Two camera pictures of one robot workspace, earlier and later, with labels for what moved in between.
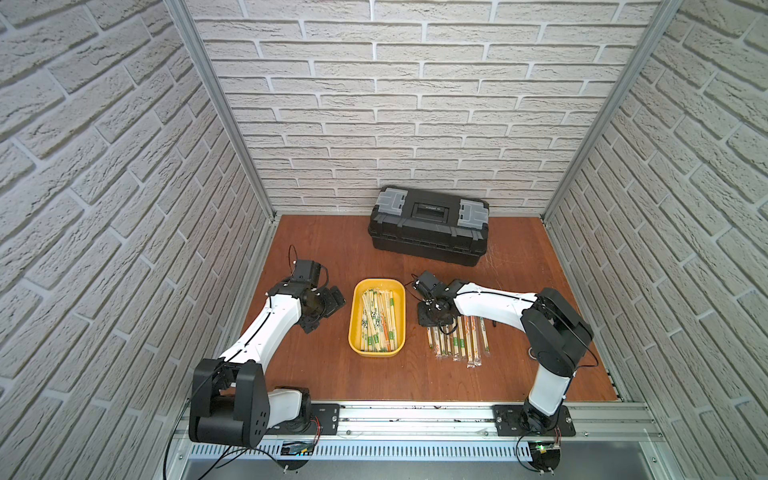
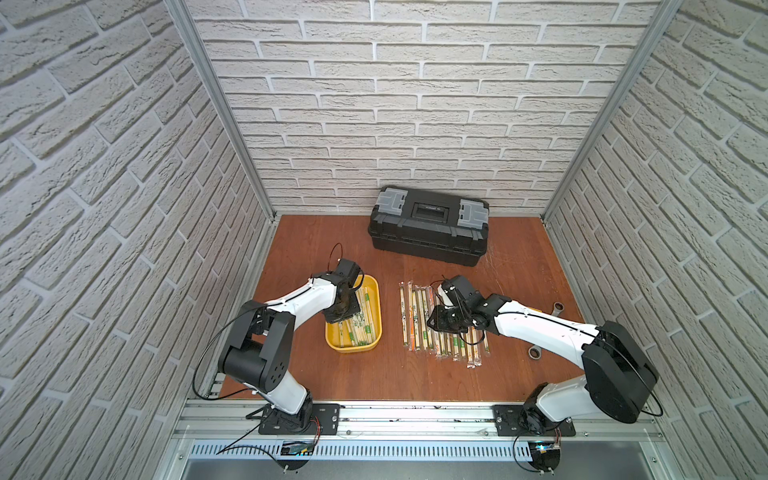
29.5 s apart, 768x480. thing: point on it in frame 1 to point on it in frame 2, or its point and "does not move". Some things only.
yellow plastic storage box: x=377 y=317 to x=332 y=333
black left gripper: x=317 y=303 to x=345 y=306
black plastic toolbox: x=427 y=225 does not move
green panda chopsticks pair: x=486 y=348 does not move
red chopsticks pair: x=473 y=342 does not move
